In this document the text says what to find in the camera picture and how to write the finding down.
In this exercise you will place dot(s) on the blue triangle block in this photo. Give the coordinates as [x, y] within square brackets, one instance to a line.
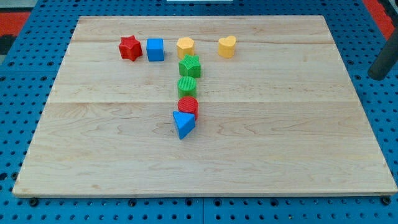
[184, 123]

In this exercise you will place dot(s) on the yellow heart block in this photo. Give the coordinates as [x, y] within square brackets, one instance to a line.
[226, 46]

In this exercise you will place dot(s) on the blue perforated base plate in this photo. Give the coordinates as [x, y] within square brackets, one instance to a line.
[36, 50]

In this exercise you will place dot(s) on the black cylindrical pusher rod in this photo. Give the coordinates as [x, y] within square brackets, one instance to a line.
[386, 59]

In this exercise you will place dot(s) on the blue cube block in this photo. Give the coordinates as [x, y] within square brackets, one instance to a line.
[155, 50]

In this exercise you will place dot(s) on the yellow hexagon block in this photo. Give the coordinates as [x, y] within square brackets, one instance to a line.
[185, 46]

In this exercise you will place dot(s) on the green star block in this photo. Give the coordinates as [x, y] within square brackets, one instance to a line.
[190, 66]

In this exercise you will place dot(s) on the red cylinder block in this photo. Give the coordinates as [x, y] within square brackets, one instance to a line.
[188, 104]

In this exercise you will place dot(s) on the green cylinder block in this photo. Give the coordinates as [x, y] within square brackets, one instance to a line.
[187, 86]

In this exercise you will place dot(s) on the wooden board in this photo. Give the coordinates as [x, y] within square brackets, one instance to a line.
[281, 118]

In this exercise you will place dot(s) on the red star block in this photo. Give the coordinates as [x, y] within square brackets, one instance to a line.
[130, 48]

